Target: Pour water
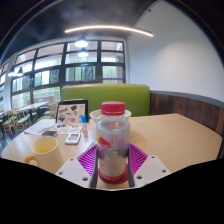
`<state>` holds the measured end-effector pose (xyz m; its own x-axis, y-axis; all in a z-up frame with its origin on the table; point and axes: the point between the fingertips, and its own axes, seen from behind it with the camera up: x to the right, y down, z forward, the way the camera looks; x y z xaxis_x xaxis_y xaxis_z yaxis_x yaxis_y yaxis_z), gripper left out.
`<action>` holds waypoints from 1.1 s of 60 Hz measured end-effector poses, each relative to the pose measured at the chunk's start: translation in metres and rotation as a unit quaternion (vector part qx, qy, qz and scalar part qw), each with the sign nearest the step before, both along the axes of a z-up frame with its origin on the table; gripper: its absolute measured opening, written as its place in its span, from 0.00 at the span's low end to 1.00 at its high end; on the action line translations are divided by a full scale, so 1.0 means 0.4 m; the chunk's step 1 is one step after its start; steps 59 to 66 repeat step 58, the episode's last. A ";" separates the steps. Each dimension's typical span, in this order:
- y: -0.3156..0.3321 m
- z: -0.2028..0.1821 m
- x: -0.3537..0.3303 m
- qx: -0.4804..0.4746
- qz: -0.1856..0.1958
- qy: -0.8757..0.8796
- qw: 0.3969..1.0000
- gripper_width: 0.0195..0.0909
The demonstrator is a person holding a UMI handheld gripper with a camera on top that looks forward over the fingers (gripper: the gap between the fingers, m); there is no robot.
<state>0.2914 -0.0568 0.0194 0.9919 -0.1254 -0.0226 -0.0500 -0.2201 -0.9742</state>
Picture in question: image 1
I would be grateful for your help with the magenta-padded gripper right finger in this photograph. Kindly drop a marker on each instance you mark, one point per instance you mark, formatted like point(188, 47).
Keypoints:
point(151, 170)

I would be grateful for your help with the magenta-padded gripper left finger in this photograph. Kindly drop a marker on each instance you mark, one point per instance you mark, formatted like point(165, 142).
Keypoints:
point(71, 170)

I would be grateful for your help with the clear red-capped drink bottle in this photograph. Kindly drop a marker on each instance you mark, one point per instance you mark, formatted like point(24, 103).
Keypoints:
point(112, 143)

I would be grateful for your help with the pale yellow mug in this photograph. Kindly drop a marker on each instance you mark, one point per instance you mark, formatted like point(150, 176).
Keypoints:
point(46, 155)

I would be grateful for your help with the small white phone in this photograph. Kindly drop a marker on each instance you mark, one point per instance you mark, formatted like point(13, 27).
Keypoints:
point(72, 138)

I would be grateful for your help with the printed sticker sheet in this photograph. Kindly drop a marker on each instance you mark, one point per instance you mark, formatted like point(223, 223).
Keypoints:
point(68, 128)

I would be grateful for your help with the small blue-capped bottle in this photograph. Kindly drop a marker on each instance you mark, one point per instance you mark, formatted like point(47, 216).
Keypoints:
point(84, 122)

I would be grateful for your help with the white paper sheet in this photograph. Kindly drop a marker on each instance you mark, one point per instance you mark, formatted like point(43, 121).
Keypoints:
point(38, 126)

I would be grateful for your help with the black-framed tablet with pictures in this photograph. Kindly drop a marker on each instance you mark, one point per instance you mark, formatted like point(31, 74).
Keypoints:
point(71, 112)

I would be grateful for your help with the white bowl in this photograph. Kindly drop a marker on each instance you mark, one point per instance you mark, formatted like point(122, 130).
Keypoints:
point(95, 115)

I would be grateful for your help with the wooden chairs with green seats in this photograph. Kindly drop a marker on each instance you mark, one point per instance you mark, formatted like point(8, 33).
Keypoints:
point(21, 121)

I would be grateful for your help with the wooden dining table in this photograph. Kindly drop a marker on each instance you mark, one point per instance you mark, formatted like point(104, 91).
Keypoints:
point(33, 106)

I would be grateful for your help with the green upholstered bench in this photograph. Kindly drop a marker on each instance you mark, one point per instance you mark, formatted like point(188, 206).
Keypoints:
point(110, 95)

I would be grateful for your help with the pendant ceiling lamps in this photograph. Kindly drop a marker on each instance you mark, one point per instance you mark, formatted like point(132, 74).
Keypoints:
point(81, 43)

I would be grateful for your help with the long curved ceiling light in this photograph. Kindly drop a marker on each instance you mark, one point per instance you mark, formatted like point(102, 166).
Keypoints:
point(110, 27)

